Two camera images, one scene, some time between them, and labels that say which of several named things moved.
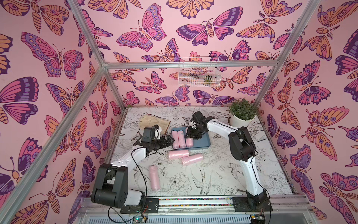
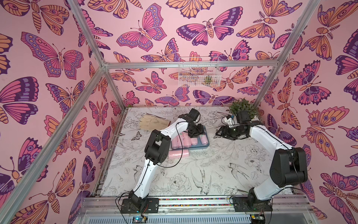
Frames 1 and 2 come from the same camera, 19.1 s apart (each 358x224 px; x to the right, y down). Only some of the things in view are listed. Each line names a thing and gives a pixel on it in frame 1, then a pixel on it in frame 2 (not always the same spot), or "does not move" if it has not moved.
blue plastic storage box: [203, 142] does not move
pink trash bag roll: [177, 153] does not move
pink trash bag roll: [192, 159] → [194, 141]
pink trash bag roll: [181, 139] does not move
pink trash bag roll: [175, 145] does not move
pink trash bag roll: [155, 185] → [204, 139]
